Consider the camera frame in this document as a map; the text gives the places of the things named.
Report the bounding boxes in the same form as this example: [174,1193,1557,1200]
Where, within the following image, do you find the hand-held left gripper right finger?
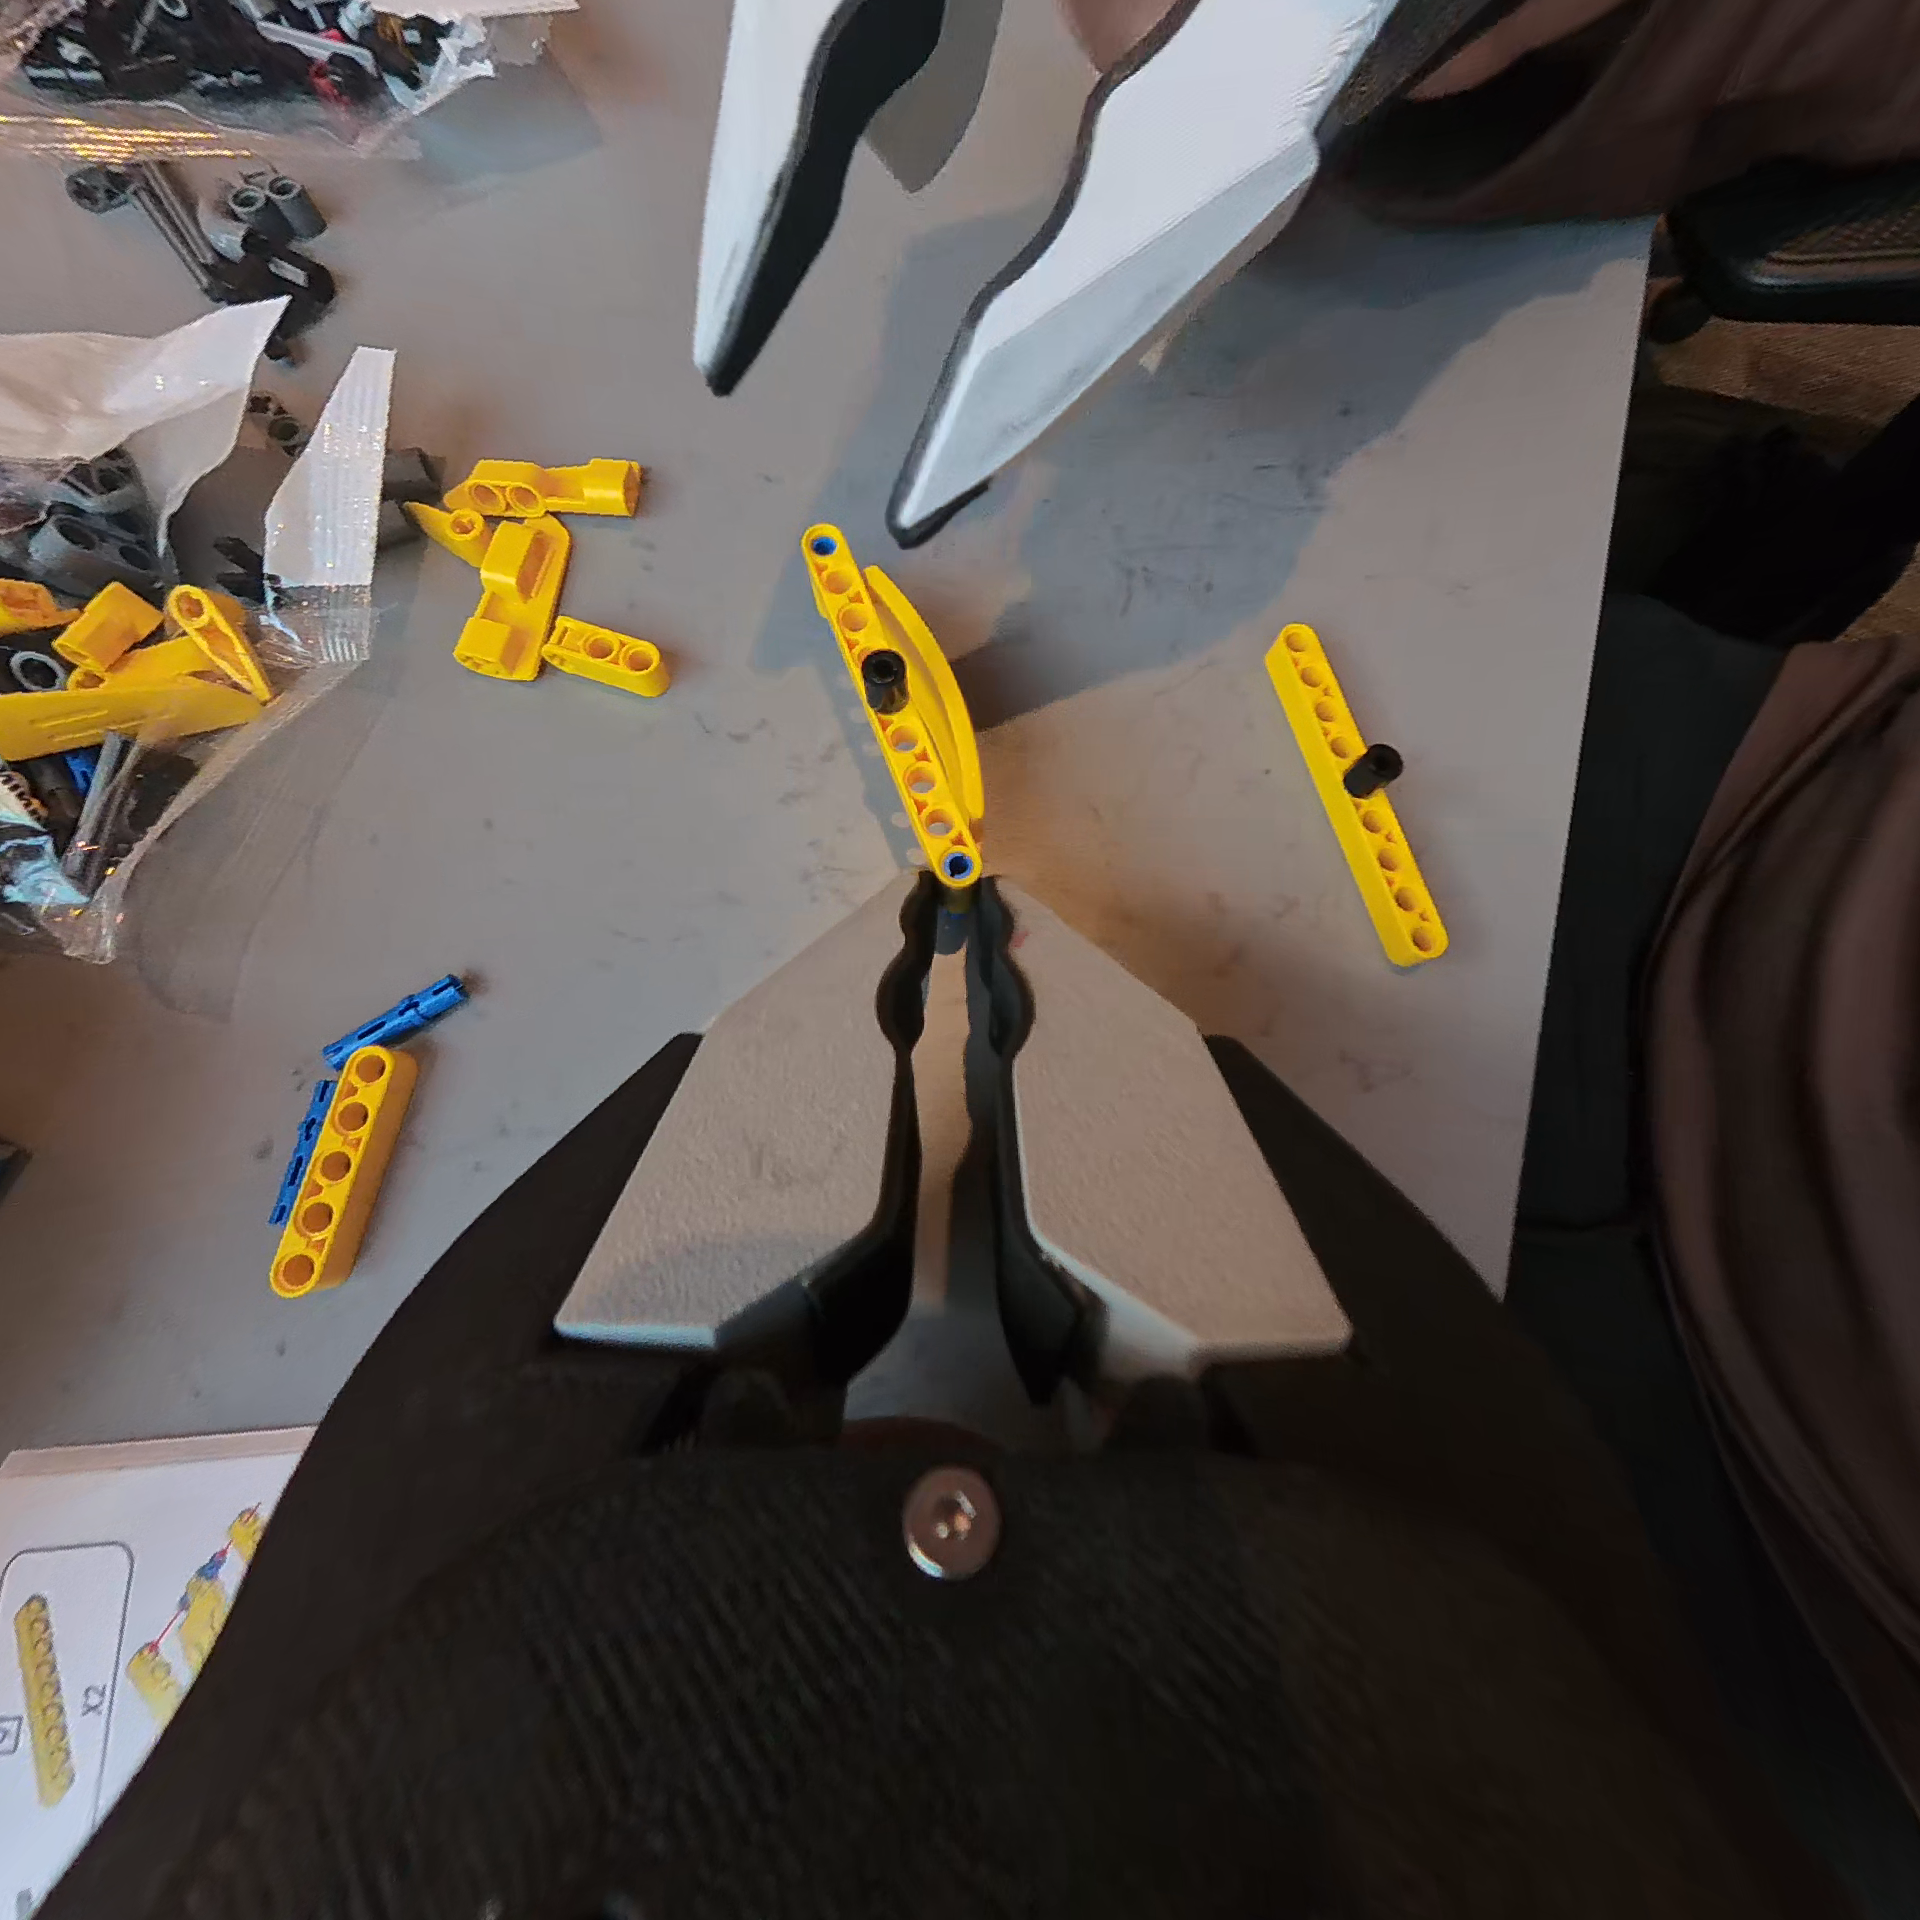
[969,872,1357,1396]

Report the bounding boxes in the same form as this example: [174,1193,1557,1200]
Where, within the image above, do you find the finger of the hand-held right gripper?
[889,0,1401,552]
[695,0,951,400]

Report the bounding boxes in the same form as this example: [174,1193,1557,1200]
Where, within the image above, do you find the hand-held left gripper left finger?
[554,872,924,1358]

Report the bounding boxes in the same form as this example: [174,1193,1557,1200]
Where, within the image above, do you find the long yellow nine-hole beam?
[1261,623,1454,974]

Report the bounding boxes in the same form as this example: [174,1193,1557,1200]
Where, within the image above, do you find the yellow beam black pin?
[799,524,990,889]

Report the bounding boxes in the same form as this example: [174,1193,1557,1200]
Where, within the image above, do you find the yellow curved panel blue pins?
[864,567,990,874]

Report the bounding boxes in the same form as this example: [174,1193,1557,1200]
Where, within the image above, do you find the grey desk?
[0,0,1656,1472]

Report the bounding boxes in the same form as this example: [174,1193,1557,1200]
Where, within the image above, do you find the short yellow beam blue pin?
[266,974,476,1302]

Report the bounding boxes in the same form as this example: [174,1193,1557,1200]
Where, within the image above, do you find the black mesh chair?
[1645,152,1920,338]

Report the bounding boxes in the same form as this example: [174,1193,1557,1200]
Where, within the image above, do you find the yellow L-shaped piece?
[455,515,576,687]

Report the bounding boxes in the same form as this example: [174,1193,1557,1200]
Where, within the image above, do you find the short yellow three-hole beam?
[543,612,673,702]

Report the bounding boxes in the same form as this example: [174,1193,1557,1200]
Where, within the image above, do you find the loose black connector parts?
[64,162,340,366]

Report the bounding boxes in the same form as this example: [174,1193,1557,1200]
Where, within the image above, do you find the plastic bag of black parts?
[0,0,504,159]

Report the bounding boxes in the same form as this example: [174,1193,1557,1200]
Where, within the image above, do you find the open white instruction manual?
[0,1428,322,1920]

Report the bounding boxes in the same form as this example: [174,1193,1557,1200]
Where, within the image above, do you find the plastic bag of yellow parts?
[0,297,397,970]

